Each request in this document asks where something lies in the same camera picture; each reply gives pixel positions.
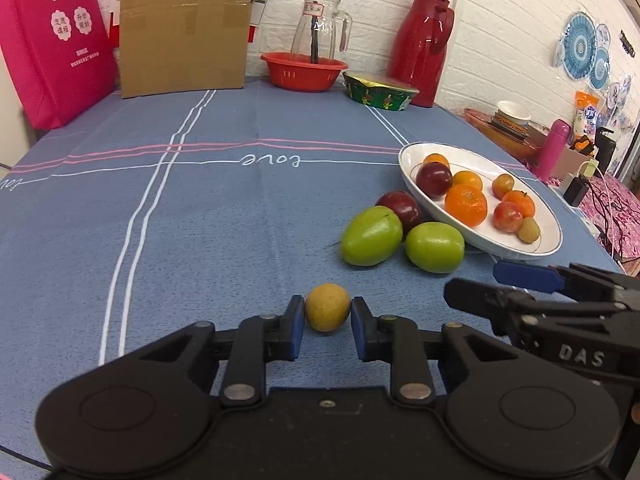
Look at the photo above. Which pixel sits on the black pump bottle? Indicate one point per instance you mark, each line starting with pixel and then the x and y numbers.
pixel 605 152

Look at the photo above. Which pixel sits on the small yellow-orange tangerine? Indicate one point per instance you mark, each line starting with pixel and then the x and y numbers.
pixel 468 180

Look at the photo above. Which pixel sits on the red plastic basket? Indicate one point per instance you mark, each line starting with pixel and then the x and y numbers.
pixel 302 72

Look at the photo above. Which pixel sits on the small blue paper fan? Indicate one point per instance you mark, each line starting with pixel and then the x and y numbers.
pixel 603 36

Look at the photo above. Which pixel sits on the green foil bowl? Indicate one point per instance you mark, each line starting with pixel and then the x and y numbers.
pixel 380 95

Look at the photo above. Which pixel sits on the orange snack packet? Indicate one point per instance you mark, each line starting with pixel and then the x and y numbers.
pixel 586 112

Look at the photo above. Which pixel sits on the green mango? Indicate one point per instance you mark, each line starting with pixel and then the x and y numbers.
pixel 371 235

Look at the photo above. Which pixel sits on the brown cardboard box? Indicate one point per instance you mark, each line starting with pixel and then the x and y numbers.
pixel 182 35

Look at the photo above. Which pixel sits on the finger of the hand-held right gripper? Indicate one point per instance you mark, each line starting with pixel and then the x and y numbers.
pixel 475 296
pixel 522 276

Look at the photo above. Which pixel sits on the large blue paper fan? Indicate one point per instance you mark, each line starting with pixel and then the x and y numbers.
pixel 577 45

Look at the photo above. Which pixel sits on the pink thermos bottle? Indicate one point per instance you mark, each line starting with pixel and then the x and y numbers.
pixel 552 152

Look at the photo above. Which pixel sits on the red-orange small fruit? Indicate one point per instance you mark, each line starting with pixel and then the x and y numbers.
pixel 502 186

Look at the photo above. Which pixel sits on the large orange tangerine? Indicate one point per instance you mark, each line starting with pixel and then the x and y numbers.
pixel 466 205
pixel 520 203

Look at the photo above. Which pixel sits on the small orange tangerine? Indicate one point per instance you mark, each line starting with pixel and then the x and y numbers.
pixel 436 159

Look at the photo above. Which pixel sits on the pink floral cloth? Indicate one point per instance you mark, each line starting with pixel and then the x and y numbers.
pixel 620 210

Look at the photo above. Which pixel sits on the white plate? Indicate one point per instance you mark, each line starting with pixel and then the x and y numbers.
pixel 545 240

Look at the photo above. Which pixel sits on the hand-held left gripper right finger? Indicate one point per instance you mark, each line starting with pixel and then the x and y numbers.
pixel 359 330

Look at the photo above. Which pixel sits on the glass pitcher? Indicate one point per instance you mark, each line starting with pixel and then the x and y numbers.
pixel 327 30

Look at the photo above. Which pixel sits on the red thermos jug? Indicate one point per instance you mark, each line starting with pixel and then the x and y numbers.
pixel 417 50

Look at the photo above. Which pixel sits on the black charger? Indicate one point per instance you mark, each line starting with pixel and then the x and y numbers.
pixel 576 191

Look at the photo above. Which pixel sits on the pink tote bag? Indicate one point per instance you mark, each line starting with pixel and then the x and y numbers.
pixel 55 45

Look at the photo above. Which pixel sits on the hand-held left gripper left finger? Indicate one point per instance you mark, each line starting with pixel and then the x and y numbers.
pixel 297 327

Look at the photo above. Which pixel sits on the dark red plum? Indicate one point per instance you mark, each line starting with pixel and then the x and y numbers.
pixel 434 180
pixel 400 207

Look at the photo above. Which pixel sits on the blue striped tablecloth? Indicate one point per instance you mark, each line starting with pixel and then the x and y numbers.
pixel 200 235

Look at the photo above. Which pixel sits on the black stirrer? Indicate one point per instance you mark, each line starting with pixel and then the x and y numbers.
pixel 315 35

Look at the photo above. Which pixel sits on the medium blue paper fan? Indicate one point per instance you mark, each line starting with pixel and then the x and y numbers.
pixel 599 68

